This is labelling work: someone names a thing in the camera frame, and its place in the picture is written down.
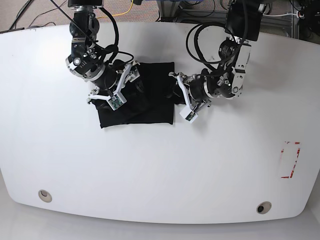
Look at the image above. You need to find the yellow cable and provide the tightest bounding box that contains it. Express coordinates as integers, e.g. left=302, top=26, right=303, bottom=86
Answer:
left=97, top=0, right=133, bottom=20

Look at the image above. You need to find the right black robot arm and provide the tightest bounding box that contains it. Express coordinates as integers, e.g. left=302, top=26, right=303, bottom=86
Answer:
left=66, top=0, right=144, bottom=111

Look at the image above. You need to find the black t-shirt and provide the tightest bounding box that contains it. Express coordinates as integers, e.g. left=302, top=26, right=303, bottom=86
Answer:
left=93, top=62, right=185, bottom=129

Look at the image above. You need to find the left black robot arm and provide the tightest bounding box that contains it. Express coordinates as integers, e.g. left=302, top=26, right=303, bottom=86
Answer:
left=170, top=0, right=264, bottom=114

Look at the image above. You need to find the black floor cable left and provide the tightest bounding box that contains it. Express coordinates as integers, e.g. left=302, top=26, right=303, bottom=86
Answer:
left=9, top=0, right=68, bottom=30

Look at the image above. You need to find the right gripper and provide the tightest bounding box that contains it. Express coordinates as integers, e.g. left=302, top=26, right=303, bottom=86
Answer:
left=86, top=61, right=145, bottom=104

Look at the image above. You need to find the right table grommet hole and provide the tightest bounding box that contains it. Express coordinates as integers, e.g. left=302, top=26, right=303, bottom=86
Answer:
left=256, top=201, right=272, bottom=215

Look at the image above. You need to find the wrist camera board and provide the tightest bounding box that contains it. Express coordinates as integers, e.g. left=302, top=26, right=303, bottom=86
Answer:
left=179, top=106, right=199, bottom=124
left=106, top=92, right=127, bottom=111

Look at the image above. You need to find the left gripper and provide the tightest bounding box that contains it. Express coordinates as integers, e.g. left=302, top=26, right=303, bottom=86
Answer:
left=164, top=72, right=212, bottom=113

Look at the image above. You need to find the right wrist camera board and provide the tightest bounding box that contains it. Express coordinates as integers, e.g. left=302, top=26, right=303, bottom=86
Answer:
left=106, top=92, right=127, bottom=111

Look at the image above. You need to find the white cable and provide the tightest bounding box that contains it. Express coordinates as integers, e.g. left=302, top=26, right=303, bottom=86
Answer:
left=263, top=12, right=298, bottom=18

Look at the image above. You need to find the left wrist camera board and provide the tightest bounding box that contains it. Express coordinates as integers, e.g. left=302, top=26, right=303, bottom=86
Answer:
left=179, top=106, right=199, bottom=124

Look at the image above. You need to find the table grommet hole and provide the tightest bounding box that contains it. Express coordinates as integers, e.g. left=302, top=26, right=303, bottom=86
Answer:
left=256, top=201, right=272, bottom=215
left=38, top=189, right=53, bottom=203

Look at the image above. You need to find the left table grommet hole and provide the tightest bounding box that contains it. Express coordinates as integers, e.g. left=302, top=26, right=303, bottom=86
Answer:
left=38, top=189, right=53, bottom=203

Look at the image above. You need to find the red tape rectangle marker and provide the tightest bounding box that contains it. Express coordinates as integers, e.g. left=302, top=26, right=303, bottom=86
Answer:
left=278, top=141, right=301, bottom=179

